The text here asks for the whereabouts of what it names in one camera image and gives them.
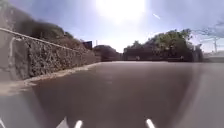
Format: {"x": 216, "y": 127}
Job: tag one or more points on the grey asphalt road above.
{"x": 123, "y": 96}

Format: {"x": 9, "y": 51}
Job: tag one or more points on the dark green trees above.
{"x": 166, "y": 45}

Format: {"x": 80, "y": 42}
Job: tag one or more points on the robot's own part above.
{"x": 78, "y": 124}
{"x": 150, "y": 123}

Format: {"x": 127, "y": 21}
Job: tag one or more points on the stone retaining wall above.
{"x": 43, "y": 56}

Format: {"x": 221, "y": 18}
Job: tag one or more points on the bushes above wall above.
{"x": 50, "y": 33}

